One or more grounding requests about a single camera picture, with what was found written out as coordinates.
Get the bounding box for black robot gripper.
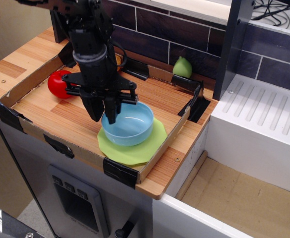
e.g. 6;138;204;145
62;47;138;124

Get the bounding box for light blue plastic bowl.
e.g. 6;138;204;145
101;102;154;146

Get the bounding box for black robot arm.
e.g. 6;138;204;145
19;0;138;124

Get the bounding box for green plastic plate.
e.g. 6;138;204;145
97;119;167;167

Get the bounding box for toy chicken drumstick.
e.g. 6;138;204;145
115;55;122;71

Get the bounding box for red toy apple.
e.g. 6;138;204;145
48;70;72;99

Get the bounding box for cardboard tray with black tape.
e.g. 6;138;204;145
0;57;217;198

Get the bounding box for green toy pear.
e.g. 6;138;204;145
172;56;192;78

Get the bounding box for toy oven door panel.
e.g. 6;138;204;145
48;165;110;238

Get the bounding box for white toy sink unit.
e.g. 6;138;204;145
153;75;290;238

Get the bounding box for dark grey left post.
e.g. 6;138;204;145
50;10;68;43

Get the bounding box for dark grey vertical post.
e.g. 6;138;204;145
213;0;254;100

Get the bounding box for black cables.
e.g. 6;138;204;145
251;0;290;28

